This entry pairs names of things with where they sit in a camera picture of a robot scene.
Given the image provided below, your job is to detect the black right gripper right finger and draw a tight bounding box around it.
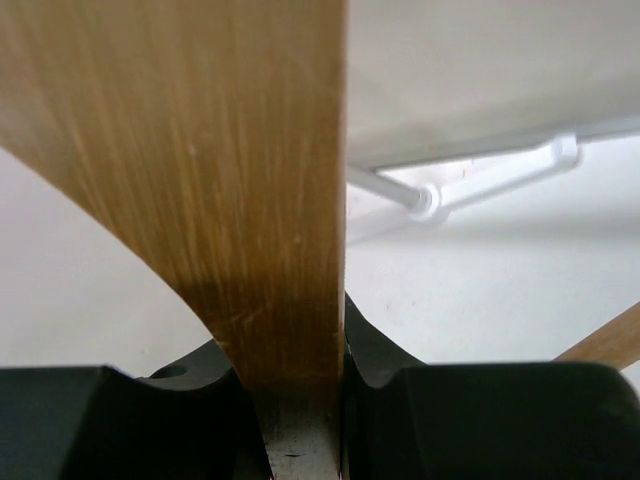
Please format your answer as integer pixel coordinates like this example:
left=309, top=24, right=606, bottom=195
left=343, top=301, right=639, bottom=479

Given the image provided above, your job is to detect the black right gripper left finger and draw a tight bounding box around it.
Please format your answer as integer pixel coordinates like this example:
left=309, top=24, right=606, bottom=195
left=1, top=341, right=270, bottom=479

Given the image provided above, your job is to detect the wooden clothes hanger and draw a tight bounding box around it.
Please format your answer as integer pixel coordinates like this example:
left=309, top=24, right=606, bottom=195
left=1, top=1, right=639, bottom=479

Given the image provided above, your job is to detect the white clothes rack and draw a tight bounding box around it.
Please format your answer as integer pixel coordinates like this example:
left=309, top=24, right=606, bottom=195
left=347, top=115, right=639, bottom=225

